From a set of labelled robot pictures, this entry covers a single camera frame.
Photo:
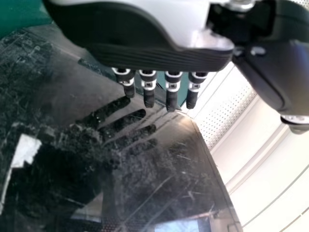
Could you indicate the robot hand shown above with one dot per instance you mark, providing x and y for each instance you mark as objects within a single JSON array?
[{"x": 149, "y": 36}]

